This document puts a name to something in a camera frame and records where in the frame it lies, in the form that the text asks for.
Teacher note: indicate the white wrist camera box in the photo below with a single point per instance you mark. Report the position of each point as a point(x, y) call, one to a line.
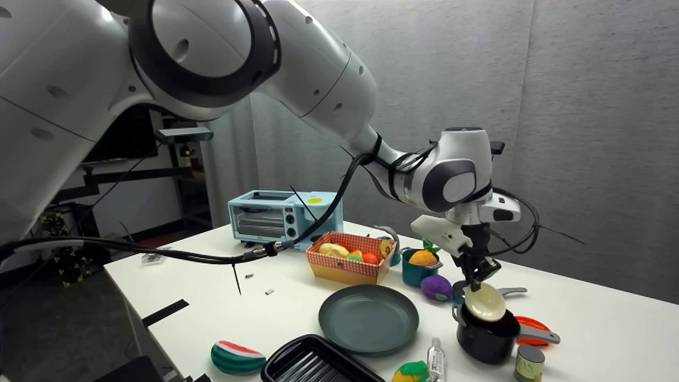
point(437, 234)

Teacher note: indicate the green vegetable toy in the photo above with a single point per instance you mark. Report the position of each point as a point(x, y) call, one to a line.
point(353, 257)

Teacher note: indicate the black tape strip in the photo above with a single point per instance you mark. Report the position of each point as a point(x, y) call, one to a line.
point(166, 313)

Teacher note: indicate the green yellow corn toy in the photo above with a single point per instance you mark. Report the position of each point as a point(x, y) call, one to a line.
point(410, 371)

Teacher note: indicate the orange fruit toy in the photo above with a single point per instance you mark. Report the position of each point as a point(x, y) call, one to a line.
point(422, 260)

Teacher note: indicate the green tin can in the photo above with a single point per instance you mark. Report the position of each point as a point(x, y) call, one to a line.
point(528, 363)

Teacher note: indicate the grey frying pan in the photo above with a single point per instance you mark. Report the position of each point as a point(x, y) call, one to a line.
point(367, 318)

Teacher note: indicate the clear sanitizer bottle with carabiner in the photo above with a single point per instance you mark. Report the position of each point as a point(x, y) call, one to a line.
point(436, 361)

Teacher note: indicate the red tomato toy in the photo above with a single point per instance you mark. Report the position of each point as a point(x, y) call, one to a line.
point(371, 257)

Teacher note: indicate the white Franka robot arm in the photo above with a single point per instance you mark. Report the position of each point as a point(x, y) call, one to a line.
point(212, 65)

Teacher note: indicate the sliced peach toy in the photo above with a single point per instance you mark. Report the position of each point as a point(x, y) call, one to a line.
point(385, 248)

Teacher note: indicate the light blue toy oven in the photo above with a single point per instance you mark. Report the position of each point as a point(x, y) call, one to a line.
point(269, 215)

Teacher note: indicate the red toy plate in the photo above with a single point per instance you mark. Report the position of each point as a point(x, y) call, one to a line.
point(531, 326)

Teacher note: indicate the black monitor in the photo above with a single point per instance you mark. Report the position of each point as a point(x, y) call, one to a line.
point(130, 139)

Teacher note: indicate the purple eggplant toy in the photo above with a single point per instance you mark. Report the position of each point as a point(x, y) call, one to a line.
point(436, 289)

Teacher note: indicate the watermelon slice toy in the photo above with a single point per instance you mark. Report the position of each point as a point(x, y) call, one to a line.
point(237, 356)

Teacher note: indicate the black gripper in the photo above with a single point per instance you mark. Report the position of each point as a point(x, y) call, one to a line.
point(478, 246)

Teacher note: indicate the green potted plant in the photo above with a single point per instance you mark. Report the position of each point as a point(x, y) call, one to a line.
point(60, 256)

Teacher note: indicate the teal cup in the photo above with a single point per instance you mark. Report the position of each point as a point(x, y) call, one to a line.
point(415, 276)

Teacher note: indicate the black ribbed plastic tray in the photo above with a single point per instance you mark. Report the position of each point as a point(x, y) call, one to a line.
point(310, 363)

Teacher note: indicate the black cooking pot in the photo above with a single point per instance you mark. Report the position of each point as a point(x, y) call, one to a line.
point(488, 337)

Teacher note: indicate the grey toy spatula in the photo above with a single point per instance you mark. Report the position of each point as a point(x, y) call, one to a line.
point(541, 336)

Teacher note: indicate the orange checkered basket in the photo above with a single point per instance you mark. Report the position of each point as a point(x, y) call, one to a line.
point(346, 271)

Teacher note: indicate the yellow banana toy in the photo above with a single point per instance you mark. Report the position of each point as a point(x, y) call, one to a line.
point(334, 248)

